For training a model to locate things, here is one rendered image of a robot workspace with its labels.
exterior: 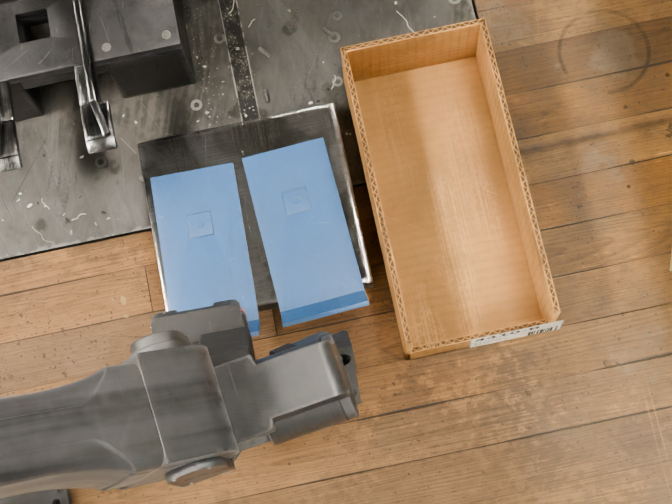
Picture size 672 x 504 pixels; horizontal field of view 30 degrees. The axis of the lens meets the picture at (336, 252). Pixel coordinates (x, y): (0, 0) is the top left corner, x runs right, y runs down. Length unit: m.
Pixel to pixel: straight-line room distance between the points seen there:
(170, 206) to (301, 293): 0.13
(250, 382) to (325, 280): 0.24
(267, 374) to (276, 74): 0.38
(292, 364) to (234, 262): 0.25
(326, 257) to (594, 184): 0.23
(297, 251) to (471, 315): 0.15
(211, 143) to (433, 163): 0.19
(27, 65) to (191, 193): 0.17
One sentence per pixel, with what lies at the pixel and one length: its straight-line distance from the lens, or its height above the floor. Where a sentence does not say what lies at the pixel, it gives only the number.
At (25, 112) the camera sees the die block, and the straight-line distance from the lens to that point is 1.11.
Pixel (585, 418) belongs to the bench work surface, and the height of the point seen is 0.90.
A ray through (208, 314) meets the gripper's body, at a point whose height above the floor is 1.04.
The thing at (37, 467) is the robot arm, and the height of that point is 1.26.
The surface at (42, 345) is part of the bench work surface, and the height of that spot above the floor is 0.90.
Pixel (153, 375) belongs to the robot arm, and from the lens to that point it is 0.73.
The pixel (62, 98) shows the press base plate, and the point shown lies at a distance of 1.13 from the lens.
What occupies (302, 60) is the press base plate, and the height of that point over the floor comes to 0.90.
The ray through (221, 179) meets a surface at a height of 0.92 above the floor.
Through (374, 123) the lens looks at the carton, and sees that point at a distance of 1.07.
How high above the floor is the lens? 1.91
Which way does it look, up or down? 75 degrees down
